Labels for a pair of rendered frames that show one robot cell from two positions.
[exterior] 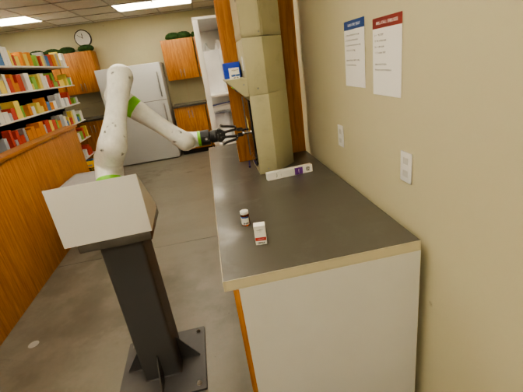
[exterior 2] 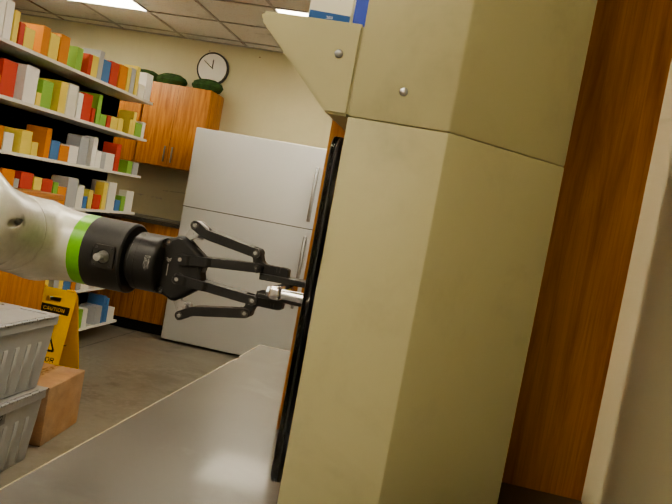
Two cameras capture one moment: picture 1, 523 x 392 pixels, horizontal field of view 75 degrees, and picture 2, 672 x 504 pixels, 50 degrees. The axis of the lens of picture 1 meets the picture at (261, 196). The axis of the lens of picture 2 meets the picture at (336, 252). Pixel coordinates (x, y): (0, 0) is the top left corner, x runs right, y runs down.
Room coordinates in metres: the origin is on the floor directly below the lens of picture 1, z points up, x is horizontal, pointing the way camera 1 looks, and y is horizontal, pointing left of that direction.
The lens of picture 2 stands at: (1.26, -0.24, 1.30)
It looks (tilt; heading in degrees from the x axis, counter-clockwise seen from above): 3 degrees down; 16
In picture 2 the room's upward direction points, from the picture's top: 10 degrees clockwise
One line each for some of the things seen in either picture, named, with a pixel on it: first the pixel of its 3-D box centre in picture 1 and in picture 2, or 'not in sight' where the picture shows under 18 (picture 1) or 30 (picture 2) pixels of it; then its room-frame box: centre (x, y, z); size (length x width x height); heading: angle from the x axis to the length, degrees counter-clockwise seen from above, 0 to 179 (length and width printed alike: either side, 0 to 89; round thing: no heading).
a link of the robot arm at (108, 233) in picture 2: (205, 138); (116, 255); (2.08, 0.28, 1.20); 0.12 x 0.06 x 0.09; 6
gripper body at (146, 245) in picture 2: (218, 135); (170, 266); (2.10, 0.21, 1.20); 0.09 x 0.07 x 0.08; 96
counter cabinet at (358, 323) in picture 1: (280, 243); not in sight; (2.00, -0.08, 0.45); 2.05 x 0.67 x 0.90; 7
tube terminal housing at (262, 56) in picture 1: (268, 105); (449, 218); (2.19, -0.12, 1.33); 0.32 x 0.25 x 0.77; 7
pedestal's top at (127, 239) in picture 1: (121, 227); not in sight; (1.55, 0.70, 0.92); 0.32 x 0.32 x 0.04; 8
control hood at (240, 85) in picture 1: (235, 87); (330, 91); (2.16, 0.06, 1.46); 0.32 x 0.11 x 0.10; 7
